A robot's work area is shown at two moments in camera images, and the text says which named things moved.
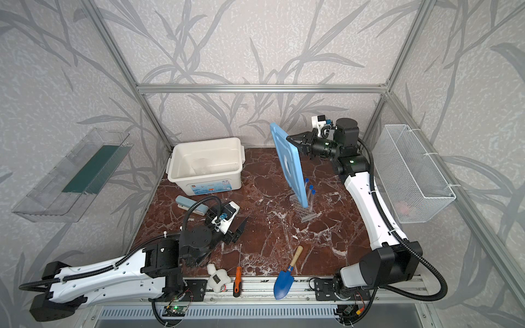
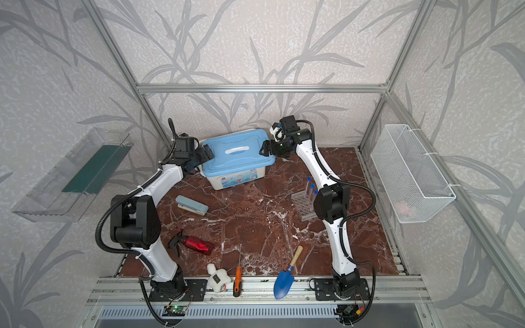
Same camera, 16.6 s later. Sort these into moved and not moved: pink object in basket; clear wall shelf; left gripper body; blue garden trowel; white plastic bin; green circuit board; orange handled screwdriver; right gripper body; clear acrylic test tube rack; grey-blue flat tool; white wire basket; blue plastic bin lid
Moved: white plastic bin; right gripper body; left gripper body; blue plastic bin lid
Not moved: white wire basket; orange handled screwdriver; clear wall shelf; grey-blue flat tool; clear acrylic test tube rack; pink object in basket; blue garden trowel; green circuit board
